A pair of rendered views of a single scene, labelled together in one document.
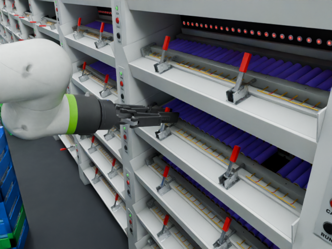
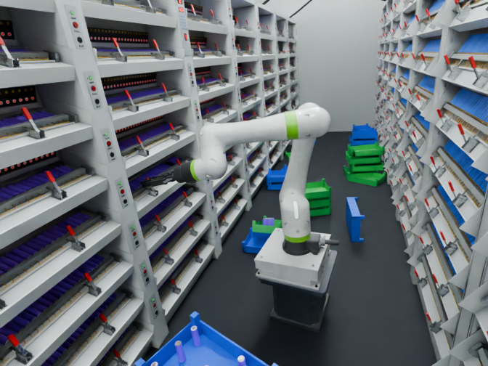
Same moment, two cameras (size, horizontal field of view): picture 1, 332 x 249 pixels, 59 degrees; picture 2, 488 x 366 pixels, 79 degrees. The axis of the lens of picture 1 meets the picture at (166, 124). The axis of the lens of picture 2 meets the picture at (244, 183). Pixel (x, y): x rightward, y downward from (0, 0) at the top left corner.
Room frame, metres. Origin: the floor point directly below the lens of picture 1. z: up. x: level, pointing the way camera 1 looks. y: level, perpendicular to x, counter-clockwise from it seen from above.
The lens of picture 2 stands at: (1.16, 1.29, 1.21)
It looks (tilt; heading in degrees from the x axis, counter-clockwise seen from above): 22 degrees down; 234
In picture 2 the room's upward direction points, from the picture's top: 6 degrees counter-clockwise
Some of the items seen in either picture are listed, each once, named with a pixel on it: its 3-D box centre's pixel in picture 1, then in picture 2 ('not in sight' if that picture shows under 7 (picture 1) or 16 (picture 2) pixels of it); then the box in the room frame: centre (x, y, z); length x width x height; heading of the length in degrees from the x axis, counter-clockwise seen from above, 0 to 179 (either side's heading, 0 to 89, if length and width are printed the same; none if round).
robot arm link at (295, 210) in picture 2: not in sight; (295, 216); (0.27, 0.44, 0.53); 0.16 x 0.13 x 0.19; 49
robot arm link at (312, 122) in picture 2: not in sight; (307, 123); (0.22, 0.49, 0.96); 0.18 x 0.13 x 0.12; 139
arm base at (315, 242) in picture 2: not in sight; (309, 242); (0.25, 0.51, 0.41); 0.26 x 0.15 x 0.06; 121
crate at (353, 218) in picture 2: not in sight; (354, 218); (-0.54, 0.24, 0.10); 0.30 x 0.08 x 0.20; 41
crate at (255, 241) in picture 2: not in sight; (266, 241); (0.03, -0.08, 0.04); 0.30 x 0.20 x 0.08; 123
